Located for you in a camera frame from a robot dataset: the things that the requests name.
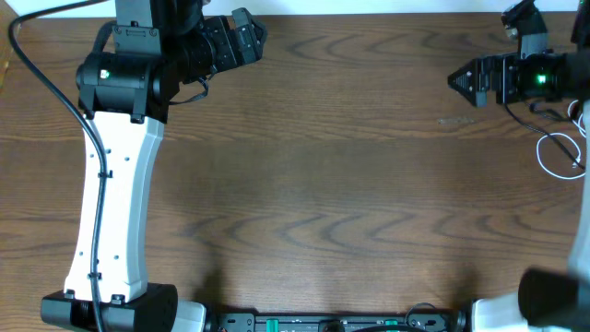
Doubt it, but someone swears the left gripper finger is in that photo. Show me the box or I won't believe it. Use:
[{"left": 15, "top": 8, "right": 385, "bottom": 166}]
[
  {"left": 231, "top": 7, "right": 263, "bottom": 29},
  {"left": 252, "top": 20, "right": 268, "bottom": 58}
]

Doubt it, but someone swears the black USB cable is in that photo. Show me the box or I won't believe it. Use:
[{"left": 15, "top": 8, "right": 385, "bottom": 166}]
[{"left": 501, "top": 99, "right": 587, "bottom": 171}]

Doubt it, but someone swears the white USB cable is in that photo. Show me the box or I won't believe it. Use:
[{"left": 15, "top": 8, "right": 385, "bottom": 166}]
[{"left": 536, "top": 99, "right": 589, "bottom": 181}]

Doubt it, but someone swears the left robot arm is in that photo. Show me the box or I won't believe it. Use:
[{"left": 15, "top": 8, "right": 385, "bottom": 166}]
[{"left": 41, "top": 1, "right": 267, "bottom": 331}]

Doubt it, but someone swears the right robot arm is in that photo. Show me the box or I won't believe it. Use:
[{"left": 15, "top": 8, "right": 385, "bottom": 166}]
[{"left": 447, "top": 0, "right": 589, "bottom": 332}]

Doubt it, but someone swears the brown cardboard box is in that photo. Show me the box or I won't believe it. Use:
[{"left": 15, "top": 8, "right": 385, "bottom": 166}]
[{"left": 0, "top": 0, "right": 18, "bottom": 89}]

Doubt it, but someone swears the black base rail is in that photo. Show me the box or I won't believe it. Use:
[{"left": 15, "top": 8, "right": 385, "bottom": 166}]
[{"left": 204, "top": 309, "right": 467, "bottom": 332}]

